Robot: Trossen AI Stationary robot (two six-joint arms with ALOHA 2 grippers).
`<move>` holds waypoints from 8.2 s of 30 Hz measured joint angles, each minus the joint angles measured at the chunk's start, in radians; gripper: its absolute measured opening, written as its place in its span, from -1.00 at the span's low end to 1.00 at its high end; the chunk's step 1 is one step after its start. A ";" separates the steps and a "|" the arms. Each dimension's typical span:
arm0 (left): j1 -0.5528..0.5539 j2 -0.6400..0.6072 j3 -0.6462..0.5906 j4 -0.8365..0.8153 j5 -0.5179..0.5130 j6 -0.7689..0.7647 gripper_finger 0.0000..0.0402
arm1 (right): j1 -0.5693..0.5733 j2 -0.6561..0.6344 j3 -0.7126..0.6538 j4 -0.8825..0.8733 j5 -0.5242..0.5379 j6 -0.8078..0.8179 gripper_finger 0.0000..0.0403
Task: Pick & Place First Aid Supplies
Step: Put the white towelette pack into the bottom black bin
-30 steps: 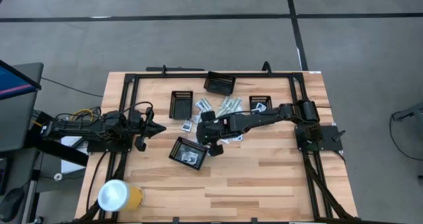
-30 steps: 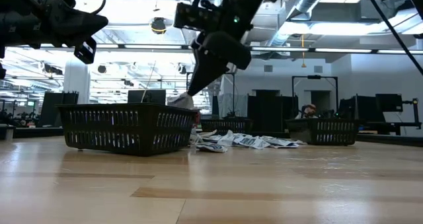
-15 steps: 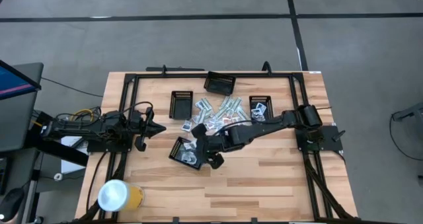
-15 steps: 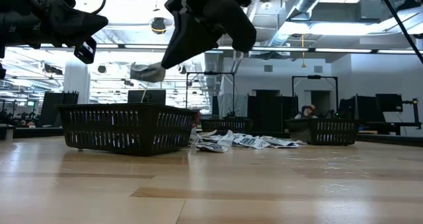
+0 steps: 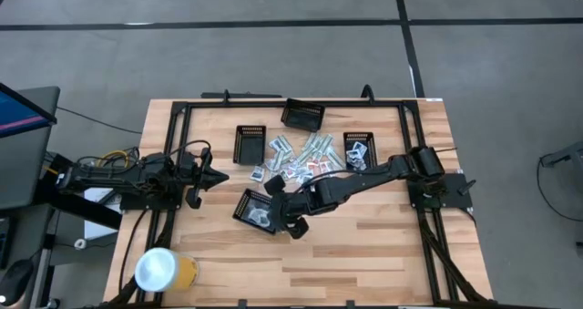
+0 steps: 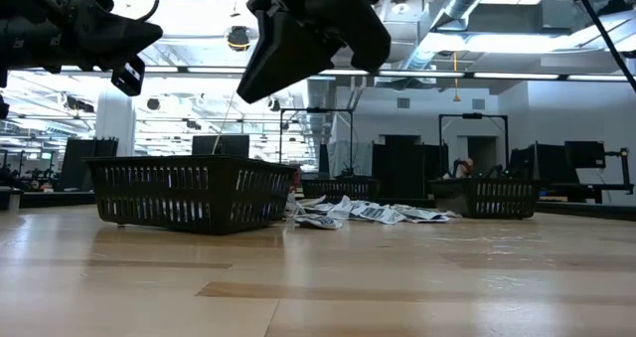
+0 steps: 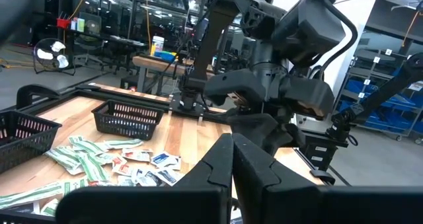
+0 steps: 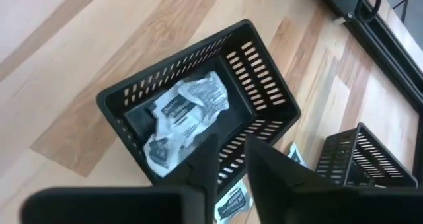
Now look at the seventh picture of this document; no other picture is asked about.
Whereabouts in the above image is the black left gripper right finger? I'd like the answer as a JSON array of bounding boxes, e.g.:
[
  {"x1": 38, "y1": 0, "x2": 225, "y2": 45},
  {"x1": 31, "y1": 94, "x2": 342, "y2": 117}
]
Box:
[{"x1": 233, "y1": 133, "x2": 321, "y2": 224}]

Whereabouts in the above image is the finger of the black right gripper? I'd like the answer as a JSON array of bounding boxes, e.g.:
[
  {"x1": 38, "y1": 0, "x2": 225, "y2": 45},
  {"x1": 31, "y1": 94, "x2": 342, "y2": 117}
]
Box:
[
  {"x1": 227, "y1": 113, "x2": 280, "y2": 154},
  {"x1": 267, "y1": 123, "x2": 307, "y2": 155}
]

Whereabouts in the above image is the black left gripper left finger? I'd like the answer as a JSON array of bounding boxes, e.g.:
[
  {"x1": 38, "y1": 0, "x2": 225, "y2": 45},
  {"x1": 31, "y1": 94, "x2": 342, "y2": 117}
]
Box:
[{"x1": 171, "y1": 133, "x2": 236, "y2": 188}]

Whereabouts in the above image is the white blue alcohol pad packet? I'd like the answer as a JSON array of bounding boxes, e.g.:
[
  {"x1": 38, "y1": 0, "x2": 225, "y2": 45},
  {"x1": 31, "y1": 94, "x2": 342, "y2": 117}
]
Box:
[
  {"x1": 155, "y1": 167, "x2": 184, "y2": 187},
  {"x1": 151, "y1": 152, "x2": 182, "y2": 170},
  {"x1": 132, "y1": 169, "x2": 163, "y2": 188}
]

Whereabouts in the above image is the black labelled equipment base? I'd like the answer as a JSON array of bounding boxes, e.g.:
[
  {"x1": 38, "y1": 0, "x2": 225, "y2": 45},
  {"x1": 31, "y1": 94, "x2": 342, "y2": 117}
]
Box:
[{"x1": 299, "y1": 131, "x2": 350, "y2": 172}]

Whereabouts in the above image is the metal shelf with blue bins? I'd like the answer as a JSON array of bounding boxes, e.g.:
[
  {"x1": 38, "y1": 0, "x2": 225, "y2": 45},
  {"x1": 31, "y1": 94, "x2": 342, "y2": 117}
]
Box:
[{"x1": 333, "y1": 47, "x2": 423, "y2": 142}]

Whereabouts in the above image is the white yellow wipes canister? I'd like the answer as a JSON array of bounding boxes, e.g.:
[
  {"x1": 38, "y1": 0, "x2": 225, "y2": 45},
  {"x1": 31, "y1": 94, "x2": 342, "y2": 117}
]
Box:
[{"x1": 150, "y1": 35, "x2": 165, "y2": 57}]

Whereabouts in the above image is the black office chair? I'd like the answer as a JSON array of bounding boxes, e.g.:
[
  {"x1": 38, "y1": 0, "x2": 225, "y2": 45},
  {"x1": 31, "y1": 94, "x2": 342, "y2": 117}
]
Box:
[{"x1": 74, "y1": 11, "x2": 115, "y2": 71}]

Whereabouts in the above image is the green white box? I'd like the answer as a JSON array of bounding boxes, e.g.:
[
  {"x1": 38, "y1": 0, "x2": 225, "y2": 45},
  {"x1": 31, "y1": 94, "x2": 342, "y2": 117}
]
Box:
[{"x1": 70, "y1": 17, "x2": 86, "y2": 32}]

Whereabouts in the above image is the black floor fan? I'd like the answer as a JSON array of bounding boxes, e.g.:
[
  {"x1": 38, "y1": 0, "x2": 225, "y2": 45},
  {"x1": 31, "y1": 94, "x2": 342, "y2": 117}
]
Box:
[{"x1": 32, "y1": 38, "x2": 76, "y2": 76}]

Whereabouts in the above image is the red desk bin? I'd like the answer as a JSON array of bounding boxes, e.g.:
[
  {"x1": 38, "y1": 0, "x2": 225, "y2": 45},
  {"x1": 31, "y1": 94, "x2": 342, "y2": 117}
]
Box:
[{"x1": 56, "y1": 17, "x2": 72, "y2": 29}]

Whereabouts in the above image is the black table clamp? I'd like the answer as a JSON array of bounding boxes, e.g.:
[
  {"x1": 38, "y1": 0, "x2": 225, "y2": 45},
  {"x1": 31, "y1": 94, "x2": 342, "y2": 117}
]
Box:
[{"x1": 15, "y1": 84, "x2": 61, "y2": 110}]

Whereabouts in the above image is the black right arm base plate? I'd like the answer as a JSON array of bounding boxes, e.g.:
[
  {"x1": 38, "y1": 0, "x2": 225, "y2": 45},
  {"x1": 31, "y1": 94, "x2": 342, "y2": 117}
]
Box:
[{"x1": 168, "y1": 98, "x2": 229, "y2": 119}]

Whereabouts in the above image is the yellow hanging cable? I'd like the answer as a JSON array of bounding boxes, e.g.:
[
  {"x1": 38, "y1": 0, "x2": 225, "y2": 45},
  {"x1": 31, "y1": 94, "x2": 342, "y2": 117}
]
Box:
[{"x1": 145, "y1": 0, "x2": 151, "y2": 50}]

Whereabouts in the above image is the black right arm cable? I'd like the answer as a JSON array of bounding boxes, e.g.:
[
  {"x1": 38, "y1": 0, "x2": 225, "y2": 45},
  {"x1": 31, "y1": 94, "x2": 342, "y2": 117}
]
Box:
[{"x1": 315, "y1": 0, "x2": 360, "y2": 81}]

